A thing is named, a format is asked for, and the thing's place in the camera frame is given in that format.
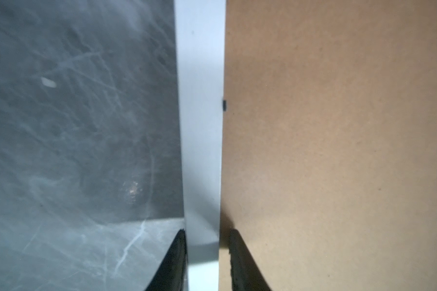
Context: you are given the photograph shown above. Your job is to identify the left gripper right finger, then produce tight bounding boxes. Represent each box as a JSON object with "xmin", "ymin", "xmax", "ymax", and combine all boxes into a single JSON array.
[{"xmin": 228, "ymin": 229, "xmax": 271, "ymax": 291}]

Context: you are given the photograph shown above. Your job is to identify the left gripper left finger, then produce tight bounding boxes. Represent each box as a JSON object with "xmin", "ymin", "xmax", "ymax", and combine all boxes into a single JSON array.
[{"xmin": 145, "ymin": 229, "xmax": 187, "ymax": 291}]

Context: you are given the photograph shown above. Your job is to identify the brown frame backing board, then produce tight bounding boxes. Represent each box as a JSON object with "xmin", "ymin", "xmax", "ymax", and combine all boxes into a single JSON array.
[{"xmin": 222, "ymin": 1, "xmax": 437, "ymax": 291}]

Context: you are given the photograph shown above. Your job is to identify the white picture frame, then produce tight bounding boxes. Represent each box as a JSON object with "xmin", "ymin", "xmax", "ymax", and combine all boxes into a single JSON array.
[{"xmin": 174, "ymin": 1, "xmax": 226, "ymax": 291}]

